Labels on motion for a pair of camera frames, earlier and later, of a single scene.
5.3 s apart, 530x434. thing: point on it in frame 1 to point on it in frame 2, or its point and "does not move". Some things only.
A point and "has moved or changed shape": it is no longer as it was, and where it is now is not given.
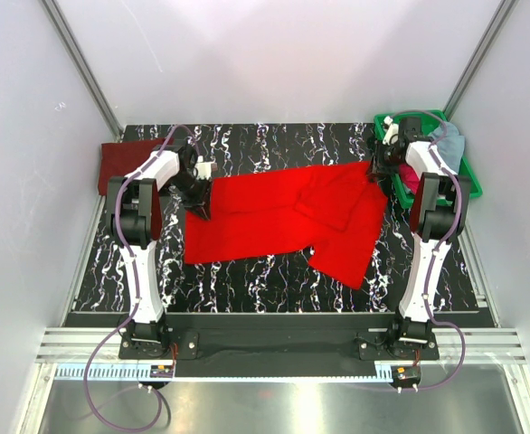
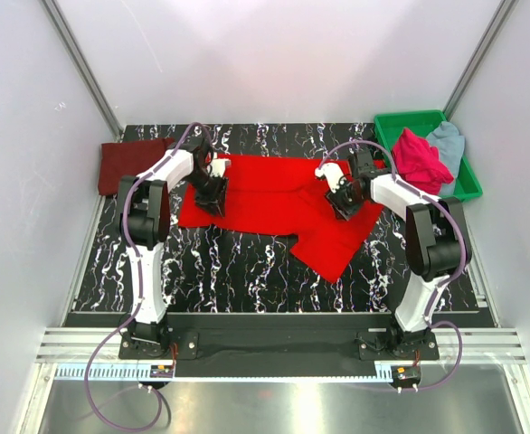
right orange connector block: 406,372 does not move
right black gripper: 378,168 to 342,212
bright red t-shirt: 337,210 has moved or changed shape
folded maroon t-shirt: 118,158 does not move
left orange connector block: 161,371 does not move
